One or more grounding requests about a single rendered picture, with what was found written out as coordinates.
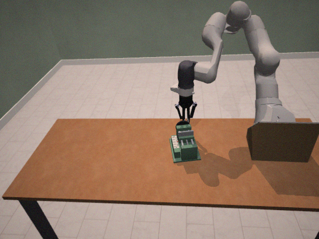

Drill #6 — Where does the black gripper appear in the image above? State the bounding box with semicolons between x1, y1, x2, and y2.
175;95;197;123

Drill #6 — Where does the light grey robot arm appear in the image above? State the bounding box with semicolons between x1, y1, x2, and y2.
170;1;296;125

